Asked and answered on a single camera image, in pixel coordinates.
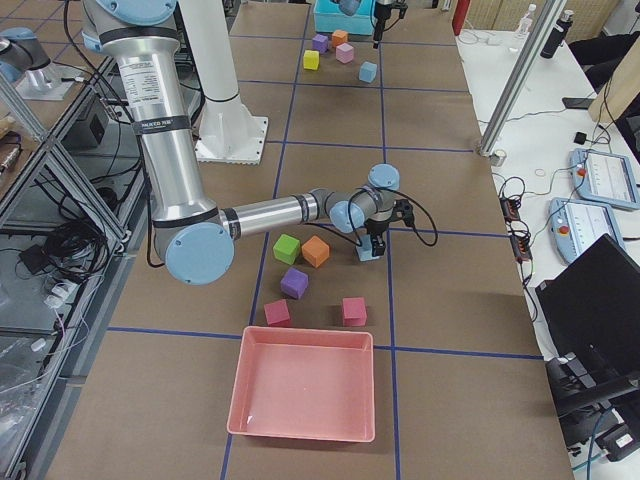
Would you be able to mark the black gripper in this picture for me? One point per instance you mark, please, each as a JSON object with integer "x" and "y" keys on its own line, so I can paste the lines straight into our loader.
{"x": 374, "y": 228}
{"x": 382, "y": 11}

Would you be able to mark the light blue foam block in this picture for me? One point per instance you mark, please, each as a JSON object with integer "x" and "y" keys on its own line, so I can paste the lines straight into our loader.
{"x": 368, "y": 72}
{"x": 365, "y": 250}

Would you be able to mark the pink foam block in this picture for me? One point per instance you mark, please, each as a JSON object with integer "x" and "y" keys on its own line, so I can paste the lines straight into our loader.
{"x": 345, "y": 53}

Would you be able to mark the orange foam block left side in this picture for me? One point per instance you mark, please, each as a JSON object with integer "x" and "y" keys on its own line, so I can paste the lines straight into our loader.
{"x": 339, "y": 37}

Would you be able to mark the orange foam block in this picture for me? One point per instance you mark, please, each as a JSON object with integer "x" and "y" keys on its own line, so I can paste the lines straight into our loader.
{"x": 315, "y": 251}
{"x": 339, "y": 37}

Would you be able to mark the cyan plastic bin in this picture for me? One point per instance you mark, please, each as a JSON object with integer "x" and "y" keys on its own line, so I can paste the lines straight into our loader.
{"x": 328, "y": 18}

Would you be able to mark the purple foam block left side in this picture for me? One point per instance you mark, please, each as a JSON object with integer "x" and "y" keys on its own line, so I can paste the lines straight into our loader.
{"x": 320, "y": 43}

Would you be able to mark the purple foam block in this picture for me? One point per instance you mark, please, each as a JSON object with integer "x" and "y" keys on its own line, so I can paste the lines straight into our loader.
{"x": 320, "y": 43}
{"x": 294, "y": 283}

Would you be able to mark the orange foam block right side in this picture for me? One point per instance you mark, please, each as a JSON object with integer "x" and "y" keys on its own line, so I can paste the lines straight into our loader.
{"x": 315, "y": 251}

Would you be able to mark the crimson foam block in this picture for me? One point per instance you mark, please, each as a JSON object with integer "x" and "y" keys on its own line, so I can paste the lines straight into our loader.
{"x": 354, "y": 313}
{"x": 277, "y": 314}

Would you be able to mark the yellow foam block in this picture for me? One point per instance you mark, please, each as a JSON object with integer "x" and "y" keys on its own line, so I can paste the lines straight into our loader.
{"x": 311, "y": 60}

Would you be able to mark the purple foam block right side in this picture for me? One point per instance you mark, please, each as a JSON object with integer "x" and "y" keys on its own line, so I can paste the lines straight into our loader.
{"x": 294, "y": 283}

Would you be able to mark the green foam block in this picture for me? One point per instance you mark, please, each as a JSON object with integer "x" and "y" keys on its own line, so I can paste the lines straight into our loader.
{"x": 287, "y": 249}

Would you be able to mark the small metal cylinder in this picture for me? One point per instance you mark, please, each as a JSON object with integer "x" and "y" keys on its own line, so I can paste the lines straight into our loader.
{"x": 498, "y": 157}

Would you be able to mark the pink plastic bin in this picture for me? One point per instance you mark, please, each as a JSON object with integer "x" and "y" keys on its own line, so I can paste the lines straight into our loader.
{"x": 304, "y": 384}

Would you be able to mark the black water bottle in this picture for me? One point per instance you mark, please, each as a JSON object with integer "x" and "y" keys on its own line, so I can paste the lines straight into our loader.
{"x": 558, "y": 34}

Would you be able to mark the teach pendant near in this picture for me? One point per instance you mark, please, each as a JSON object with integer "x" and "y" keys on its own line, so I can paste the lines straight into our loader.
{"x": 577, "y": 224}

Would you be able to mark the teach pendant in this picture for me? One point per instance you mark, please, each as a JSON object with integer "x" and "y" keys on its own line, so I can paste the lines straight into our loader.
{"x": 577, "y": 224}
{"x": 604, "y": 177}

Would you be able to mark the black laptop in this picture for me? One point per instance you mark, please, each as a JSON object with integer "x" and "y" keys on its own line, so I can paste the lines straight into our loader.
{"x": 594, "y": 304}

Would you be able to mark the teach pendant far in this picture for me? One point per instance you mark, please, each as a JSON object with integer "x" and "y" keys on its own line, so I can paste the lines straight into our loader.
{"x": 604, "y": 177}

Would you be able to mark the aluminium frame post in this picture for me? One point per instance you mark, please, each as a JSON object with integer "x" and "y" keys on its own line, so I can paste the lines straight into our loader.
{"x": 529, "y": 52}

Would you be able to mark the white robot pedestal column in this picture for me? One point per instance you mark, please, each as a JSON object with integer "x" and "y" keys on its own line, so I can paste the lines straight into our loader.
{"x": 207, "y": 32}

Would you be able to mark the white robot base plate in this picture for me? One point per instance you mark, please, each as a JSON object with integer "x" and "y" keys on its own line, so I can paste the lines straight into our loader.
{"x": 236, "y": 137}

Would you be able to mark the aluminium frame rack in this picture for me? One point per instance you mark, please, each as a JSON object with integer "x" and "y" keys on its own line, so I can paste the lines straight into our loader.
{"x": 72, "y": 214}

